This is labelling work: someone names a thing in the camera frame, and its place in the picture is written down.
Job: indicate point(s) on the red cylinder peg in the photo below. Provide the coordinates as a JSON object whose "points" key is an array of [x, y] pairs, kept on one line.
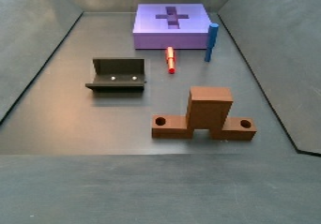
{"points": [[171, 60]]}

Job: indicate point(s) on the blue cylinder peg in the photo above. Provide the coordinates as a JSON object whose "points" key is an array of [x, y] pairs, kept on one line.
{"points": [[213, 31]]}

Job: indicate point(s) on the purple board with cross slot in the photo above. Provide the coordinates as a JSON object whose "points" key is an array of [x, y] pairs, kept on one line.
{"points": [[177, 25]]}

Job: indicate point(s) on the black angle bracket fixture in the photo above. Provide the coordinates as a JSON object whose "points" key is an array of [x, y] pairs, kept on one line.
{"points": [[118, 74]]}

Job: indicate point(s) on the brown T-shaped block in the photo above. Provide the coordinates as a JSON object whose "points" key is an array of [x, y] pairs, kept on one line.
{"points": [[208, 113]]}

